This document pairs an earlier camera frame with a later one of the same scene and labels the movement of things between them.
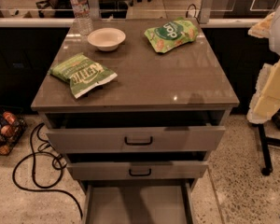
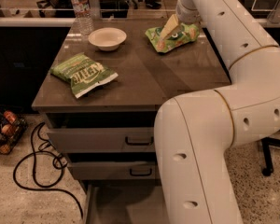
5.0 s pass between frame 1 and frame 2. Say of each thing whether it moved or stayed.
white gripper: moved
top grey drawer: stayed
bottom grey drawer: stayed
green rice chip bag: stayed
